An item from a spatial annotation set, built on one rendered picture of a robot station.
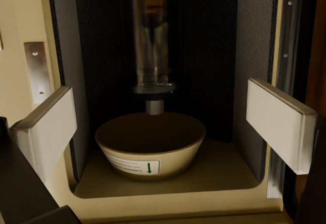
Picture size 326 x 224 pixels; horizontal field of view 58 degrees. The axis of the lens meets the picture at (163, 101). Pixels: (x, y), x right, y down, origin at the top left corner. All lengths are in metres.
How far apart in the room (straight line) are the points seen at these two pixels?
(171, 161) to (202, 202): 0.07
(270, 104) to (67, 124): 0.11
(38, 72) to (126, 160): 0.16
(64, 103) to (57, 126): 0.02
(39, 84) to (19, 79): 0.49
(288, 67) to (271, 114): 0.22
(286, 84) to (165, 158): 0.18
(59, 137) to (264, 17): 0.29
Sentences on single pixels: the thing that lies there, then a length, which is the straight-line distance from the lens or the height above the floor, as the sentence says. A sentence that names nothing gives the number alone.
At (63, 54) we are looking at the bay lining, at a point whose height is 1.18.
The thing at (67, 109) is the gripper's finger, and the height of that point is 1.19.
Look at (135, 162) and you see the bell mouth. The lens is 0.41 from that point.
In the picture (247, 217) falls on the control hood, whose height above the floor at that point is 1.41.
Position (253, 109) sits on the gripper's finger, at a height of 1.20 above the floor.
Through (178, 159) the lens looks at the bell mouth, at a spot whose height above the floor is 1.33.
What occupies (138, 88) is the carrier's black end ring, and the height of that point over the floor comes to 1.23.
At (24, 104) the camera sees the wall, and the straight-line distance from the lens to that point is 0.87.
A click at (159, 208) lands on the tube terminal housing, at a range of 0.43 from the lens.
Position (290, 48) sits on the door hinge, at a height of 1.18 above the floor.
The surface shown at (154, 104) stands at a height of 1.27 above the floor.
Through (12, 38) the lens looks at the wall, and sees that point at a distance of 0.84.
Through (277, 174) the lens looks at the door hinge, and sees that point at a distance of 0.43.
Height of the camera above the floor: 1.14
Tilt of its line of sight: 17 degrees up
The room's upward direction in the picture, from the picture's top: 178 degrees clockwise
